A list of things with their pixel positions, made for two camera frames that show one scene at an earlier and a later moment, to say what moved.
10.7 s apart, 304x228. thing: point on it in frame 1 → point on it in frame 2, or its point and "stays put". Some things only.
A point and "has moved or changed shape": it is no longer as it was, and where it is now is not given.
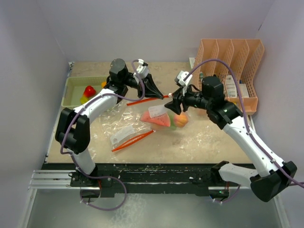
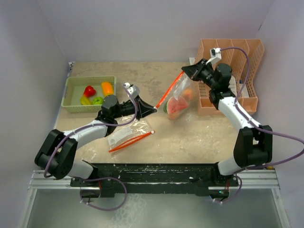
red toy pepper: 89,91 stays put
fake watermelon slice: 163,119 has moved or changed shape
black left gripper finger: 151,89 → 143,109
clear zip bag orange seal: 123,126 stays put
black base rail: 143,178 stays put
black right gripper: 174,106 → 191,70
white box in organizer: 244,90 stays put
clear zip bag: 154,115 has moved or changed shape
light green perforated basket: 74,87 stays put
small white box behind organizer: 192,60 stays put
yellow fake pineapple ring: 83,99 stays put
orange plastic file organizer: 246,57 stays put
